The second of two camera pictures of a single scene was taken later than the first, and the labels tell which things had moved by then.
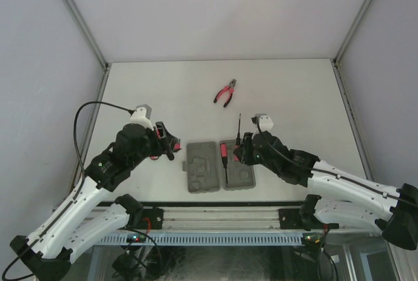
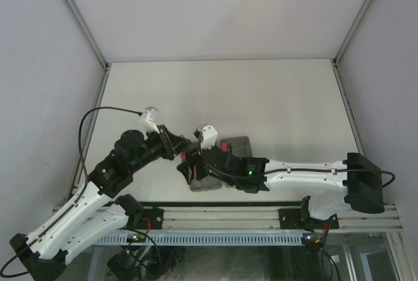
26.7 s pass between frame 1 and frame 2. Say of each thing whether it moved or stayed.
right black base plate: stayed
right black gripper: moved
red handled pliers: moved
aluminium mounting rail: stayed
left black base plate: stayed
